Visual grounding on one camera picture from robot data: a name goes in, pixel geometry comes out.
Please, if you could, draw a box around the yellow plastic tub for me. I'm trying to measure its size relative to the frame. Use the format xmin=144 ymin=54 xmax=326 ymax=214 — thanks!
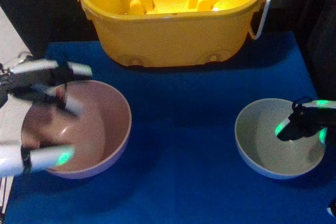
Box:
xmin=75 ymin=0 xmax=269 ymax=69

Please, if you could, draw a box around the large pink bowl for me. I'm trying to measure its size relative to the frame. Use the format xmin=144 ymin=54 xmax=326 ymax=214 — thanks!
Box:
xmin=20 ymin=79 xmax=132 ymax=179

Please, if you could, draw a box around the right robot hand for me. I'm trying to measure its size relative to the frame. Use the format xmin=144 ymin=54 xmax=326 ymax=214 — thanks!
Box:
xmin=274 ymin=97 xmax=336 ymax=217

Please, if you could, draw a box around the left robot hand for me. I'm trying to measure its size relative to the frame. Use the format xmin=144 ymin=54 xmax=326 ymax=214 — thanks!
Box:
xmin=0 ymin=56 xmax=93 ymax=179

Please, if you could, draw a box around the small pale grey bowl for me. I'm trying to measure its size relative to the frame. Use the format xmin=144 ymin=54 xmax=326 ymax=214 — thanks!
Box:
xmin=234 ymin=98 xmax=328 ymax=180

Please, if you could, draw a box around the blue table mat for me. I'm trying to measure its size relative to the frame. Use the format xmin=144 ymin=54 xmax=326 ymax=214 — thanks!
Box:
xmin=4 ymin=31 xmax=336 ymax=224

